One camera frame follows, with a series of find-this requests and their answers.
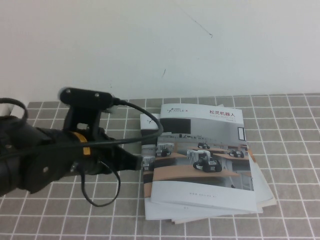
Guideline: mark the AgileX robot catalog book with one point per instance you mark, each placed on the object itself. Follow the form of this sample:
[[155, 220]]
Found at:
[[147, 207], [200, 150]]

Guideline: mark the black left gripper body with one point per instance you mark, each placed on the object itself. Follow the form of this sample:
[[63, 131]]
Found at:
[[100, 155]]

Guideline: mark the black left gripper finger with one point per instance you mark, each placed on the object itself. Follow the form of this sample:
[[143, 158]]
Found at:
[[127, 167], [130, 156]]

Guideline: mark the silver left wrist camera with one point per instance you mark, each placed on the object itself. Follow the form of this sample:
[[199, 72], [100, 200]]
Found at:
[[110, 110]]

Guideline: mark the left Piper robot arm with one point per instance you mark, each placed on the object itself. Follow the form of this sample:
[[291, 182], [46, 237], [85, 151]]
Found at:
[[22, 172]]

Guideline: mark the grey grid tablecloth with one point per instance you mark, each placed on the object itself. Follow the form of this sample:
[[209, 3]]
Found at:
[[287, 150]]

